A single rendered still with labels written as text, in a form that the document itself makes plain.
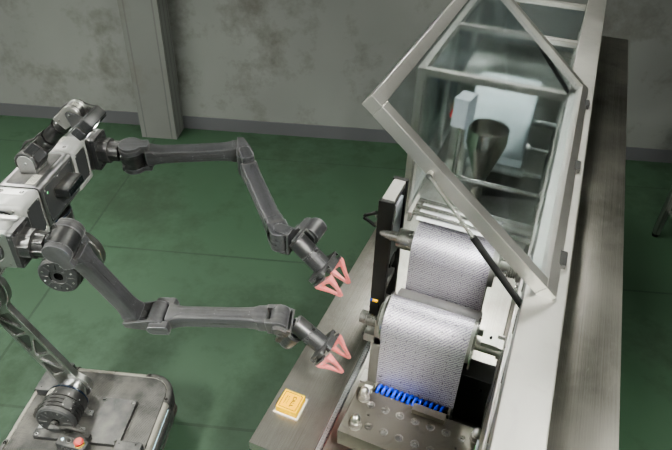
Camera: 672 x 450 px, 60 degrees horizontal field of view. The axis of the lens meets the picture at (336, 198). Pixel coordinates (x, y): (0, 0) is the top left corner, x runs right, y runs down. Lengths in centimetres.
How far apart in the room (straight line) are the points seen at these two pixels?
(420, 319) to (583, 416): 49
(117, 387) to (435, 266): 170
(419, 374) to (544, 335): 63
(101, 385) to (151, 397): 25
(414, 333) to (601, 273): 53
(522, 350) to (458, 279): 67
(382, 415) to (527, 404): 76
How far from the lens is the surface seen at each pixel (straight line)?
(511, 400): 109
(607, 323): 160
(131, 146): 206
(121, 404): 286
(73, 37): 535
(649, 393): 354
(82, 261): 174
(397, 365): 176
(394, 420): 178
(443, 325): 165
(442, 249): 176
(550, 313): 125
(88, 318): 364
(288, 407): 192
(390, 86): 118
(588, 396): 143
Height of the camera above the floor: 249
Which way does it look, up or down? 35 degrees down
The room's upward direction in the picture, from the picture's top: 2 degrees clockwise
